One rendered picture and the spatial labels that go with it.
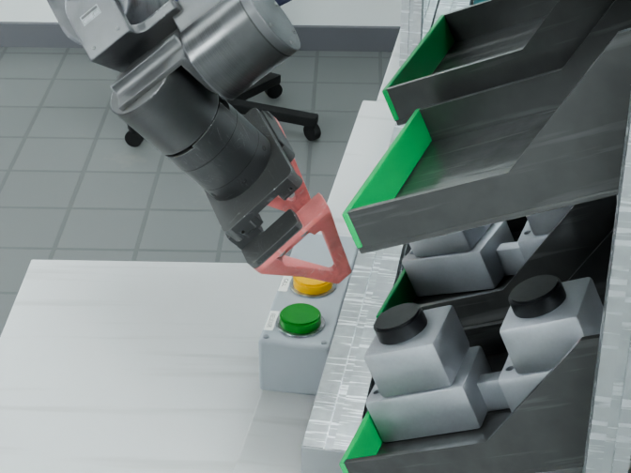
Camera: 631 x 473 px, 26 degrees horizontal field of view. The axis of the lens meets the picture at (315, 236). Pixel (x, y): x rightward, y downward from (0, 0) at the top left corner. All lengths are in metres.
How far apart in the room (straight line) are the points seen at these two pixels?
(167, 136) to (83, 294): 0.67
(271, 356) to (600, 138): 0.73
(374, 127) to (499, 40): 1.05
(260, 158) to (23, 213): 2.60
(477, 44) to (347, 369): 0.46
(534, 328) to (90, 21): 0.38
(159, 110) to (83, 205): 2.64
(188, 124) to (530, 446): 0.34
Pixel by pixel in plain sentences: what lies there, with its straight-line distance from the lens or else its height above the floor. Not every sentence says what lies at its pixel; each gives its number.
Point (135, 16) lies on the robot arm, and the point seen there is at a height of 1.36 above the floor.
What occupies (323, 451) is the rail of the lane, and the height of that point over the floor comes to 0.96.
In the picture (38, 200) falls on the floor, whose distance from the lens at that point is 3.59.
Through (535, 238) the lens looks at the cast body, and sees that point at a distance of 0.88.
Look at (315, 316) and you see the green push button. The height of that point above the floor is 0.97.
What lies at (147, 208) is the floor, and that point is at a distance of 3.51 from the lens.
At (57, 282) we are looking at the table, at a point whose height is 0.86.
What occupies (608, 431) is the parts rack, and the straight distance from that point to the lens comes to 0.67.
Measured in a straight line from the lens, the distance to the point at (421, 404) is 0.78.
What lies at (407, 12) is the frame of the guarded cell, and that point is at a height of 0.97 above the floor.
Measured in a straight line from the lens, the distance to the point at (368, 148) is 1.87.
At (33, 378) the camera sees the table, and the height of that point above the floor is 0.86.
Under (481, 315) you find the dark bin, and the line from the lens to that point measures 0.87.
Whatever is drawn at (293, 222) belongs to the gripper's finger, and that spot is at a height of 1.24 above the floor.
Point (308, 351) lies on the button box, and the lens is 1.30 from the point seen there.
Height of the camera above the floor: 1.70
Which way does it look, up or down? 30 degrees down
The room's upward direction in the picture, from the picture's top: straight up
